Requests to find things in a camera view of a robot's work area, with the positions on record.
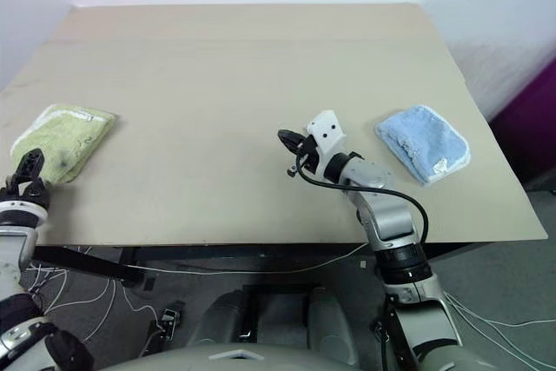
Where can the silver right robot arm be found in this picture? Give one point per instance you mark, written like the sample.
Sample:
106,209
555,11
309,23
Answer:
391,214

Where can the gray robot torso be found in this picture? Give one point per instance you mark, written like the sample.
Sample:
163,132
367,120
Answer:
243,355

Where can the gray rounded shape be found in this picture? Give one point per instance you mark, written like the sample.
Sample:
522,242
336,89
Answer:
219,323

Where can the green fleece towel white trim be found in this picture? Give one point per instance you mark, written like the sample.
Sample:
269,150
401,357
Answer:
76,132

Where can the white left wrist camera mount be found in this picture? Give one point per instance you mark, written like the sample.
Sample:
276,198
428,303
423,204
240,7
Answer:
21,212

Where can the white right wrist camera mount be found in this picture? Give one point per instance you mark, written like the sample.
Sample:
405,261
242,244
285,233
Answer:
326,132

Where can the black floor device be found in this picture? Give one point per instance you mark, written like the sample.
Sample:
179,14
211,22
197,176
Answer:
167,323

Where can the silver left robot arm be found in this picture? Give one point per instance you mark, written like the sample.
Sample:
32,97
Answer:
11,253

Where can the blue fleece towel white trim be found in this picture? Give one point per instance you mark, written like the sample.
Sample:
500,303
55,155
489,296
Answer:
423,141

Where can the black table frame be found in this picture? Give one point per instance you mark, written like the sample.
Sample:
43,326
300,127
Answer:
217,252

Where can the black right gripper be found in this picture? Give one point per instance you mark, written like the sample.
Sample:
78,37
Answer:
309,147

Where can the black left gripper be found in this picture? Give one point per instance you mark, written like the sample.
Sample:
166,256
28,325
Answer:
26,192

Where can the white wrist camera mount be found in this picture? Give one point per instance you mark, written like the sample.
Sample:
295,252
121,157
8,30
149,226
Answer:
326,132
21,212

